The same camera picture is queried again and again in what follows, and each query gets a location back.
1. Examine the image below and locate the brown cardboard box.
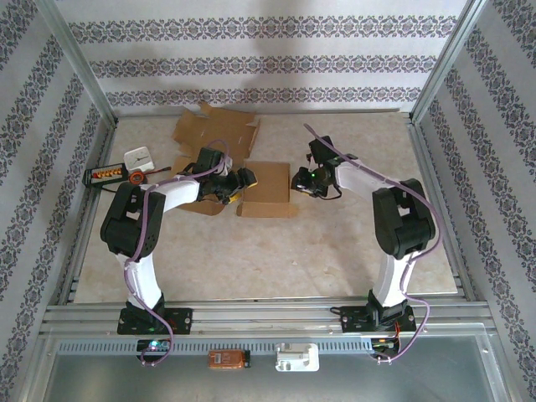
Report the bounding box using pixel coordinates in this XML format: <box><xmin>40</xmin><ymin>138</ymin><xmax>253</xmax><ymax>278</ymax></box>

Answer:
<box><xmin>170</xmin><ymin>100</ymin><xmax>261</xmax><ymax>218</ymax></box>
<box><xmin>235</xmin><ymin>160</ymin><xmax>299</xmax><ymax>219</ymax></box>

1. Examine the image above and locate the small white clock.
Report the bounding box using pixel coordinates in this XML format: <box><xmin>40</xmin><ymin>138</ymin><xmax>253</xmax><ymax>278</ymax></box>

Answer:
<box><xmin>123</xmin><ymin>145</ymin><xmax>155</xmax><ymax>173</ymax></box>

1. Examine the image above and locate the black device with orange lights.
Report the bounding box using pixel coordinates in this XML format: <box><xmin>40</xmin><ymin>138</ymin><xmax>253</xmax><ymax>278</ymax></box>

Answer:
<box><xmin>83</xmin><ymin>166</ymin><xmax>128</xmax><ymax>189</ymax></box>

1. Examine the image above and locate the orange electronic module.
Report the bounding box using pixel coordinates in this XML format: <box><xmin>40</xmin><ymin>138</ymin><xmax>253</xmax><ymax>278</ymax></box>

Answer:
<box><xmin>208</xmin><ymin>349</ymin><xmax>251</xmax><ymax>371</ymax></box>

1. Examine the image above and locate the small circuit board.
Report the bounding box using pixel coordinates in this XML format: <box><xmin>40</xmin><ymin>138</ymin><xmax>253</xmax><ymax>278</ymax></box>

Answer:
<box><xmin>370</xmin><ymin>337</ymin><xmax>402</xmax><ymax>352</ymax></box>
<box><xmin>137</xmin><ymin>338</ymin><xmax>173</xmax><ymax>353</ymax></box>

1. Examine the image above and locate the white plastic holder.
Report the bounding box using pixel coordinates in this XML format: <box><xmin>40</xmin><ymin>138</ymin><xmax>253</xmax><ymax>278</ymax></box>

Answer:
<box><xmin>274</xmin><ymin>342</ymin><xmax>320</xmax><ymax>373</ymax></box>

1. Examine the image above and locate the grey metal panel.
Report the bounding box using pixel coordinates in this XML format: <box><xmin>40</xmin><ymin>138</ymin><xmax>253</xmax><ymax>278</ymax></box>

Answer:
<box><xmin>24</xmin><ymin>334</ymin><xmax>516</xmax><ymax>402</ymax></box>

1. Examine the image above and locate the purple cable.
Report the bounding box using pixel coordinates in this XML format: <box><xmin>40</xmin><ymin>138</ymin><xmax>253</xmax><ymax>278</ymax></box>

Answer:
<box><xmin>304</xmin><ymin>123</ymin><xmax>444</xmax><ymax>365</ymax></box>
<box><xmin>123</xmin><ymin>140</ymin><xmax>234</xmax><ymax>369</ymax></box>

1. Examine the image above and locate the red black wire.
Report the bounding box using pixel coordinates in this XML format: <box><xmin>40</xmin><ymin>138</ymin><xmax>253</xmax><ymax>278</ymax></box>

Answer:
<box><xmin>100</xmin><ymin>166</ymin><xmax>173</xmax><ymax>196</ymax></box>

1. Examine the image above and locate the aluminium back rail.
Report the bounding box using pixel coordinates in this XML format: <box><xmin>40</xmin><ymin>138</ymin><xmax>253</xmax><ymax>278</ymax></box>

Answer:
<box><xmin>116</xmin><ymin>108</ymin><xmax>414</xmax><ymax>117</ymax></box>

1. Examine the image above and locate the aluminium side rail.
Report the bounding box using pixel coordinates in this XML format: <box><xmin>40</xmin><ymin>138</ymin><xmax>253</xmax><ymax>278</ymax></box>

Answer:
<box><xmin>58</xmin><ymin>119</ymin><xmax>121</xmax><ymax>305</ymax></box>
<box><xmin>408</xmin><ymin>116</ymin><xmax>478</xmax><ymax>302</ymax></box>

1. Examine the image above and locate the aluminium front rail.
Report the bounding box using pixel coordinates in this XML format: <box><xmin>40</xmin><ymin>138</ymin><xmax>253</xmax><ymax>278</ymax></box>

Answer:
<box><xmin>39</xmin><ymin>295</ymin><xmax>497</xmax><ymax>336</ymax></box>

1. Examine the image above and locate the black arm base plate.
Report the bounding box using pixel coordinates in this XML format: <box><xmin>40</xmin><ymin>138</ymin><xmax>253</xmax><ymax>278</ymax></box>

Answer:
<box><xmin>116</xmin><ymin>307</ymin><xmax>194</xmax><ymax>336</ymax></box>
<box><xmin>339</xmin><ymin>305</ymin><xmax>418</xmax><ymax>335</ymax></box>

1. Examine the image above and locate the perforated metal cable tray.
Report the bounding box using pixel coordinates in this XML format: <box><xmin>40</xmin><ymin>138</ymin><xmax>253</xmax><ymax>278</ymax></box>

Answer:
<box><xmin>56</xmin><ymin>338</ymin><xmax>376</xmax><ymax>356</ymax></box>

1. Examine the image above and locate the aluminium frame post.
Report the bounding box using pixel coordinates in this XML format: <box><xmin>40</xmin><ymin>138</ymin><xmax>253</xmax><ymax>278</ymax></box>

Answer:
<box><xmin>411</xmin><ymin>0</ymin><xmax>492</xmax><ymax>123</ymax></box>
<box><xmin>35</xmin><ymin>0</ymin><xmax>119</xmax><ymax>126</ymax></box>

